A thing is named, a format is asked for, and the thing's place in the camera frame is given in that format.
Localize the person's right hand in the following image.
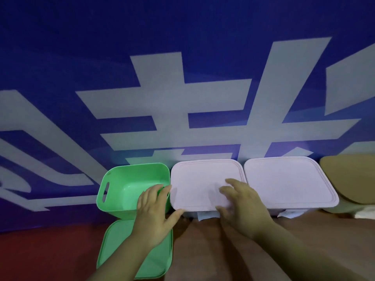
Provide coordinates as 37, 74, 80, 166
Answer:
215, 178, 276, 241

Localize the person's left hand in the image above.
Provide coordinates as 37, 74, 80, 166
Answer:
129, 184, 185, 253

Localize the pink plastic lid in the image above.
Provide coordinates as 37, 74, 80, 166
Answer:
244, 156, 340, 210
170, 159, 247, 212

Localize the person's right forearm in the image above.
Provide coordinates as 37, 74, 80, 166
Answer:
254, 223, 362, 281

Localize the person's left forearm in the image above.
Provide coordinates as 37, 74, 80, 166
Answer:
87, 237, 148, 281

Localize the green plastic lid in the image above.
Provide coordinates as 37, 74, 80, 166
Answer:
96, 219, 174, 280

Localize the green plastic storage bin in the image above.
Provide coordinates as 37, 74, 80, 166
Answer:
96, 163, 171, 220

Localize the white paper label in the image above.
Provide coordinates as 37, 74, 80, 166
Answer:
277, 209, 309, 219
354, 205, 375, 220

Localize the beige plastic lid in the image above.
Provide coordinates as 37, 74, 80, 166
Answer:
319, 154, 375, 205

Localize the blue banner with white characters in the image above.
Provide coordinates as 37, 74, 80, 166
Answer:
0, 0, 375, 235

